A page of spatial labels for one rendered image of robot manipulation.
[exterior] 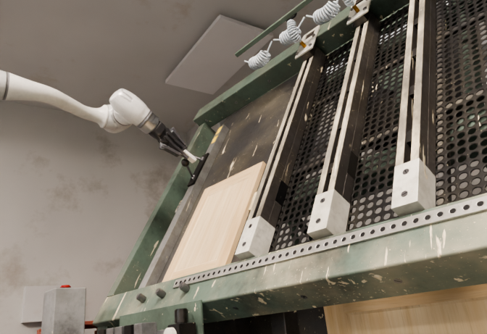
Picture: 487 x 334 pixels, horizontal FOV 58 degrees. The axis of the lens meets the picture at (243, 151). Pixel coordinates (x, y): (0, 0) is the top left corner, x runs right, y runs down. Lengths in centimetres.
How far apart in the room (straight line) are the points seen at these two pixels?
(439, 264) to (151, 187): 502
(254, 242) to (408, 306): 43
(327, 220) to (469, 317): 37
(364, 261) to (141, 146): 508
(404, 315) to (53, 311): 122
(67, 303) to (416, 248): 132
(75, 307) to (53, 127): 399
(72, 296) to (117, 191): 378
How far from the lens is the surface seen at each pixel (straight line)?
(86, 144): 566
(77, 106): 187
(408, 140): 111
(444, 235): 90
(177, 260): 172
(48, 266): 516
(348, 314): 129
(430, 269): 93
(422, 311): 118
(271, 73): 218
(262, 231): 131
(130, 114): 184
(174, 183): 226
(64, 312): 183
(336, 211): 113
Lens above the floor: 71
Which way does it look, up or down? 23 degrees up
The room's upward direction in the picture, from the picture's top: 6 degrees counter-clockwise
